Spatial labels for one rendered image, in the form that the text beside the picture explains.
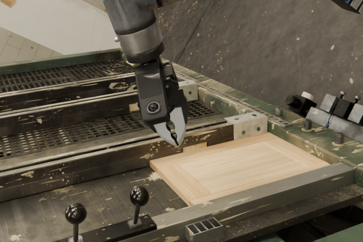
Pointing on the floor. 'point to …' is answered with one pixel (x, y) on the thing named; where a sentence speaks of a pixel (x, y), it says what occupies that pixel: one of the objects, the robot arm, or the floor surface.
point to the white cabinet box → (52, 15)
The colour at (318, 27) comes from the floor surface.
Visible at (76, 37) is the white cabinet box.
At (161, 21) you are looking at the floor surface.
